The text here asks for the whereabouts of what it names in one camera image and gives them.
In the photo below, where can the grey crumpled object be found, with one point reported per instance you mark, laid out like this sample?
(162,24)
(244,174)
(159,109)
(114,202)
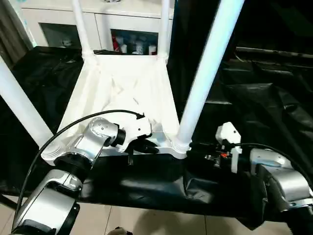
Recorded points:
(112,1)

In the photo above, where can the tall white jar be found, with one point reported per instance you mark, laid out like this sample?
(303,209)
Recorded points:
(139,48)

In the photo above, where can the black backdrop cloth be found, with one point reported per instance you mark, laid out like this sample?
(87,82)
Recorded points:
(269,22)

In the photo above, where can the small white jar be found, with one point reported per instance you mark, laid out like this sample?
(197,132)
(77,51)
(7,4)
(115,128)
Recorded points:
(124,48)

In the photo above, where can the black glossy mat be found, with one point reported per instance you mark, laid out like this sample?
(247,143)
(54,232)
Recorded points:
(256,98)

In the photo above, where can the white plastic table leg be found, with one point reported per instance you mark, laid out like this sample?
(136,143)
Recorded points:
(22,105)
(164,29)
(210,61)
(82,29)

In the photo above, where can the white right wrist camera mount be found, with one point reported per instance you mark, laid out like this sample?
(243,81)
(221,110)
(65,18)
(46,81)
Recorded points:
(228,133)

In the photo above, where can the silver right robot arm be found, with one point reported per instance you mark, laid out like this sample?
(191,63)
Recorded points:
(281,171)

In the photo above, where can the white plastic table top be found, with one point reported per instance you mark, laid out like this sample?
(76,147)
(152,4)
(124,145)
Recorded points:
(127,80)

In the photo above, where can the grey curtain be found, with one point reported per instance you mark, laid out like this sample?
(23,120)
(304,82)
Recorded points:
(12,31)

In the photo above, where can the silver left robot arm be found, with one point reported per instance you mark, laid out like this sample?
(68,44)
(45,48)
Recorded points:
(97,132)

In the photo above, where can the white glass-door cabinet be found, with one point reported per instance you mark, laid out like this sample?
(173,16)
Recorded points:
(49,17)

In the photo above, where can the black frame leg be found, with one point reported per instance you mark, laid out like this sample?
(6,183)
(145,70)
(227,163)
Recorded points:
(8,202)

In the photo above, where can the dark metal pole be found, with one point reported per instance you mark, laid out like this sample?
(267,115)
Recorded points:
(276,51)

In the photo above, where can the white cup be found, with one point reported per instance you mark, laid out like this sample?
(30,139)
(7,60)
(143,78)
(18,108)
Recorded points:
(152,49)

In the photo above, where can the red packet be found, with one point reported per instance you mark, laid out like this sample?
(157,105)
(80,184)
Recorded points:
(115,43)

